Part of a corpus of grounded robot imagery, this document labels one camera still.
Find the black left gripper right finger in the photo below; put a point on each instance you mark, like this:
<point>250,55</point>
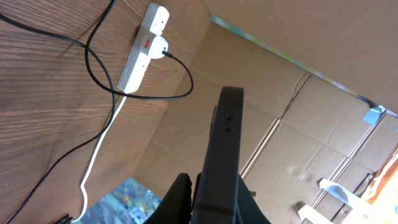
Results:
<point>247,211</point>

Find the white power strip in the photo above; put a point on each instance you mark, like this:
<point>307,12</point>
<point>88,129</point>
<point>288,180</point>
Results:
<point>153,24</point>

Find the brown cardboard backdrop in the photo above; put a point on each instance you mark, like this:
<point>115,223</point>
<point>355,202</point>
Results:
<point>309,70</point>

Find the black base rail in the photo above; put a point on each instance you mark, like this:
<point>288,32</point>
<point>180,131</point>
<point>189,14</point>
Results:
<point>67,219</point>

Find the white charger plug adapter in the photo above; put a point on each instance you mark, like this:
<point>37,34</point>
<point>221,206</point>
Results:
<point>157,46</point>

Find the Galaxy S24 smartphone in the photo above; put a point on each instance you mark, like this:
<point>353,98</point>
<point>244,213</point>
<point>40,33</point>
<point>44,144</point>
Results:
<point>218,186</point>

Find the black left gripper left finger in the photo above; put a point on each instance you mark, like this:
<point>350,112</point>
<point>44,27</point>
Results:
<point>176,206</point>

